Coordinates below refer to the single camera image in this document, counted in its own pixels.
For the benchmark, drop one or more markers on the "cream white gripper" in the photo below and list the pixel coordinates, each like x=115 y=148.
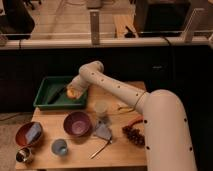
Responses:
x=79 y=85

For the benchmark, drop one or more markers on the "yellow apple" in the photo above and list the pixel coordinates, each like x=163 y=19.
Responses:
x=71 y=94

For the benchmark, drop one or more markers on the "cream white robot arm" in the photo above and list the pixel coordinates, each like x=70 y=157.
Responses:
x=168 y=142

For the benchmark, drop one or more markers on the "green plastic tray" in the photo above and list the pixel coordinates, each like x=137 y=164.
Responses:
x=49 y=86

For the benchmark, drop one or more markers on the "dark green cucumber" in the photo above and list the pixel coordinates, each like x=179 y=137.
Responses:
x=56 y=95

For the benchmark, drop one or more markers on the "clear plastic cup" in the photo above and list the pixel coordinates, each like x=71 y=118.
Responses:
x=101 y=108

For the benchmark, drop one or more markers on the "purple bowl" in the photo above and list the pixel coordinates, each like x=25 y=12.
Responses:
x=77 y=124

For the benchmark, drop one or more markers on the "grey folded cloth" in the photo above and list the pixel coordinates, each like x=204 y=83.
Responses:
x=102 y=129

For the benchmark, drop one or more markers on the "yellow-green bean pod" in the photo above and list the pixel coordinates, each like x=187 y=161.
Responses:
x=125 y=109

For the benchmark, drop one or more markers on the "blue-grey sponge block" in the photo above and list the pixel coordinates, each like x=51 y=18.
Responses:
x=33 y=133

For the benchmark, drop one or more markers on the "light blue cup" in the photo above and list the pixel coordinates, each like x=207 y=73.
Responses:
x=59 y=147

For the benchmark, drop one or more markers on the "dark grape bunch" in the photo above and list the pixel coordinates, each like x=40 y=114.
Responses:
x=134 y=135

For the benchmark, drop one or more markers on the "red-brown bowl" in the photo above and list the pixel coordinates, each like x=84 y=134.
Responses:
x=20 y=135

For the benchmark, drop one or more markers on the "black office chair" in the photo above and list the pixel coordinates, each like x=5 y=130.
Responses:
x=16 y=23

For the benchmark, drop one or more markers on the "small metal cup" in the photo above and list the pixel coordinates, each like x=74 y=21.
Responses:
x=24 y=155

